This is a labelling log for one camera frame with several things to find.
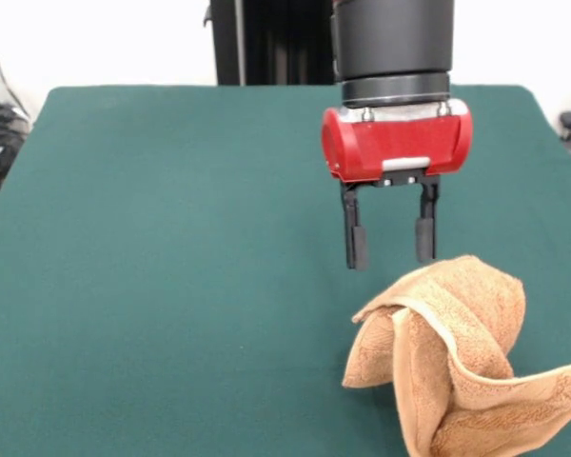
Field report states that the black equipment pile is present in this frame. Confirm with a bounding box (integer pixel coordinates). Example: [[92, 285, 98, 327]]
[[0, 73, 32, 199]]

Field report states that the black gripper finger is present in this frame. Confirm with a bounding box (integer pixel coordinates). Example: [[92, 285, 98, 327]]
[[413, 182, 442, 264], [339, 182, 371, 272]]

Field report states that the tan terry towel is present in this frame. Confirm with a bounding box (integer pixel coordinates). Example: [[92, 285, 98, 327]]
[[341, 254, 571, 457]]

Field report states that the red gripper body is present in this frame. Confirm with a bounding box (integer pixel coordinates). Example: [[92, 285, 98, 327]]
[[320, 99, 475, 190]]

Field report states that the thin grey cable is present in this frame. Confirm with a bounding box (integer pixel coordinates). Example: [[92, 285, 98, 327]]
[[0, 40, 30, 118]]

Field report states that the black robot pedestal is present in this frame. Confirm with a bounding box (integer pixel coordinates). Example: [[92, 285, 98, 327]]
[[203, 0, 338, 88]]

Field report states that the dark green table cloth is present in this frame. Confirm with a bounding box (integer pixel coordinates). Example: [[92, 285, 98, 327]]
[[0, 84, 571, 457]]

